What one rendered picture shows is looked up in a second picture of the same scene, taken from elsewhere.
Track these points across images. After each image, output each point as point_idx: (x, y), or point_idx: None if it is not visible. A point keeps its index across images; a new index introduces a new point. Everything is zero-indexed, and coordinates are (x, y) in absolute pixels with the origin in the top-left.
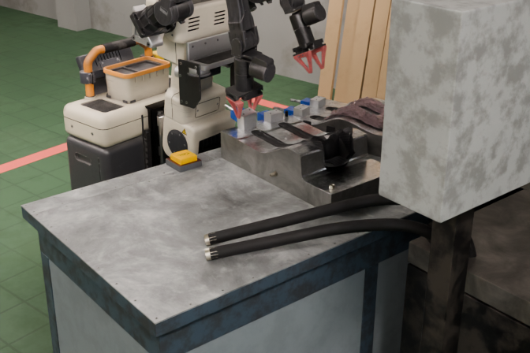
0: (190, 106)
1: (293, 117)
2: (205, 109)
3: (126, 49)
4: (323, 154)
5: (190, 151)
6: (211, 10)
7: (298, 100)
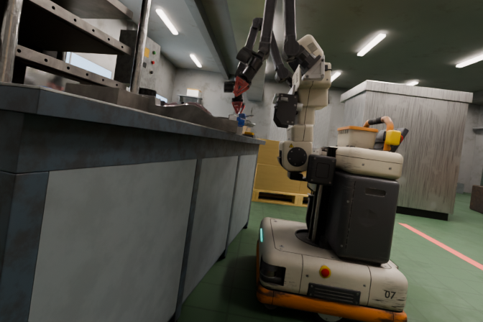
0: (279, 126)
1: (224, 117)
2: (288, 136)
3: (399, 130)
4: None
5: (249, 132)
6: (295, 74)
7: (248, 122)
